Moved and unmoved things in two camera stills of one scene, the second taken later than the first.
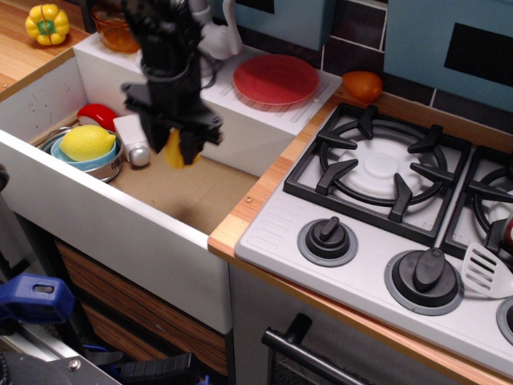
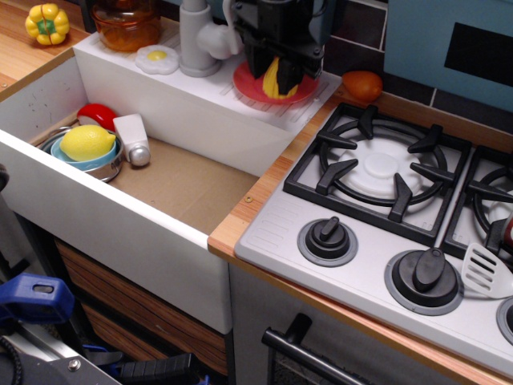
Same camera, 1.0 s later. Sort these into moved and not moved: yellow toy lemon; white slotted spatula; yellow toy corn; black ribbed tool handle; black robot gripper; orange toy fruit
Moved: yellow toy corn; black robot gripper
Not moved: white slotted spatula; orange toy fruit; yellow toy lemon; black ribbed tool handle
